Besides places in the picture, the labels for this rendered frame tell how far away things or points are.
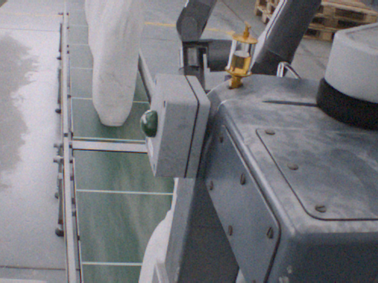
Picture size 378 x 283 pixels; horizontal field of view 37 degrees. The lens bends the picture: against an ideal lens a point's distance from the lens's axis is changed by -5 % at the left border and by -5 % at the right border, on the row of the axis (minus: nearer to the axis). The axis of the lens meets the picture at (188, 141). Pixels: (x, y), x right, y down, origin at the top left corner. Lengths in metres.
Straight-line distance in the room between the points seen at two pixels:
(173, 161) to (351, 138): 0.18
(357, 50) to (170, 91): 0.19
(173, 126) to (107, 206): 1.52
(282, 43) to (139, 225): 1.24
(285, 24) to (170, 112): 0.38
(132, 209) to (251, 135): 1.60
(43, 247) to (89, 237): 0.58
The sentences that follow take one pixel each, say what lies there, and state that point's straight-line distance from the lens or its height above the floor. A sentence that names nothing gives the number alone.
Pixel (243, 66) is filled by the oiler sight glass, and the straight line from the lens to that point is 0.62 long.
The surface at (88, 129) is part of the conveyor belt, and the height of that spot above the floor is 0.38.
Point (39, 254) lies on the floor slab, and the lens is 2.45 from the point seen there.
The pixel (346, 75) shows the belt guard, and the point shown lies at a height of 1.38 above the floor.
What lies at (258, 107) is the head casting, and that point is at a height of 1.34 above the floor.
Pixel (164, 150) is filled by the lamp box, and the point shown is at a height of 1.27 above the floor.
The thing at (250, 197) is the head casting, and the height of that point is 1.31.
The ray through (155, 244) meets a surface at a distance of 1.25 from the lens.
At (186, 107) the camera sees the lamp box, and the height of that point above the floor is 1.32.
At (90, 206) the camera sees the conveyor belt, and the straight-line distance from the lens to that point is 2.09.
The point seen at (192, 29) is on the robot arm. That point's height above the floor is 1.21.
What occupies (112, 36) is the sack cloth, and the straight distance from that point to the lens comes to 2.53.
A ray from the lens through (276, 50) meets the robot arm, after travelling 0.91.
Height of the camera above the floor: 1.55
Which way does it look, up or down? 26 degrees down
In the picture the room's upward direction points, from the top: 11 degrees clockwise
